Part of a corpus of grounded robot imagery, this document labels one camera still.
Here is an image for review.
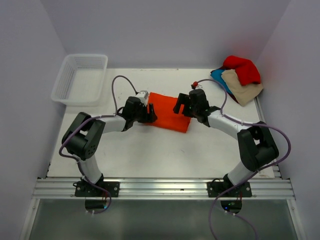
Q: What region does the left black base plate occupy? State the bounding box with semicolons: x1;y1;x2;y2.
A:
72;180;120;198

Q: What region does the red t shirt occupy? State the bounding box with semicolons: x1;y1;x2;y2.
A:
222;55;261;86

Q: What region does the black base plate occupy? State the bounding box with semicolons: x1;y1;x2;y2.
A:
72;180;120;198
206;178;253;198

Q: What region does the white plastic basket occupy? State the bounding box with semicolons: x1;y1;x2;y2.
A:
51;54;108;107

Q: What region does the purple cable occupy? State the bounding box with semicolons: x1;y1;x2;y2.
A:
194;78;292;240
58;75;140;215

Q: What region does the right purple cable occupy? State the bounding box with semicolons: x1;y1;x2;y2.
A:
194;78;292;240

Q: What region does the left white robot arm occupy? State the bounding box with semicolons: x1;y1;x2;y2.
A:
59;96;158;185

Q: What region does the beige t shirt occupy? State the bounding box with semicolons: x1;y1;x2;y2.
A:
221;69;263;107

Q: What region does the blue t shirt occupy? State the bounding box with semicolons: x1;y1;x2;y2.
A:
210;69;233;95

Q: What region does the aluminium rail frame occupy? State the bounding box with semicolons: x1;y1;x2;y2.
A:
18;97;307;240

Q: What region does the orange t shirt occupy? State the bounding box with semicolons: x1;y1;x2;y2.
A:
146;92;191;133

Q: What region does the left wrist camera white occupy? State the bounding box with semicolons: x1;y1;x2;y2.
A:
135;90;149;106

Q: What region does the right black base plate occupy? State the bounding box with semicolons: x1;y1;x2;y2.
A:
206;178;253;198

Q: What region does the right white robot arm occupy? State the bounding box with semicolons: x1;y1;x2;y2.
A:
173;89;279;189

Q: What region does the dark maroon t shirt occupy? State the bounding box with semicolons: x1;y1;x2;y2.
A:
228;93;238;103

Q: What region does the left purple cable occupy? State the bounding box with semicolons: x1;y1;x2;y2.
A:
58;75;140;215

